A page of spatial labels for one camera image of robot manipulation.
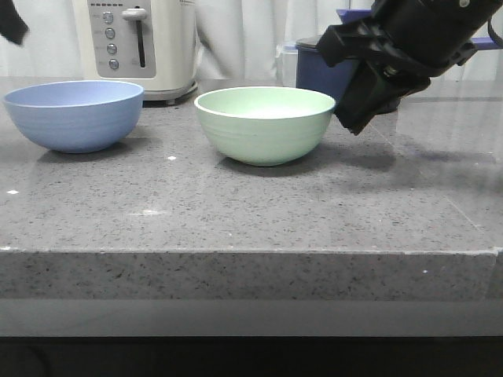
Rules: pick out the blue bowl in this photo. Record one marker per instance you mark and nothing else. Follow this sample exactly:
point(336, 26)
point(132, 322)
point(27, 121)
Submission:
point(76, 116)

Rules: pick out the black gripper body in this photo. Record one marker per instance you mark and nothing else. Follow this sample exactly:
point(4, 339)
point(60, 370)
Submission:
point(424, 38)

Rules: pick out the cream toaster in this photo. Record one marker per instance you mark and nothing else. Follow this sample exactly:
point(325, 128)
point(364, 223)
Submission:
point(149, 43)

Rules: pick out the clear plastic container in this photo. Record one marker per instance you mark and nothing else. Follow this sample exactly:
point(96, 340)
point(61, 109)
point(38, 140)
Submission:
point(286, 60)

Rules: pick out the green bowl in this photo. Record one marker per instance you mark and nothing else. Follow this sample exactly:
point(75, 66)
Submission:
point(264, 125)

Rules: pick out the white curtain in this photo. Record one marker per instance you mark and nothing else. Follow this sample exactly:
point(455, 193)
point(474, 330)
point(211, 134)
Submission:
point(237, 39)

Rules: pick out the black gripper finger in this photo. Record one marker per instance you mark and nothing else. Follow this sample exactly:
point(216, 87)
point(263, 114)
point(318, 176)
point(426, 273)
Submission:
point(372, 88)
point(12, 26)

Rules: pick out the dark blue saucepan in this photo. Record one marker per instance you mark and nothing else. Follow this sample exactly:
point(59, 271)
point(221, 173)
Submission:
point(312, 73)

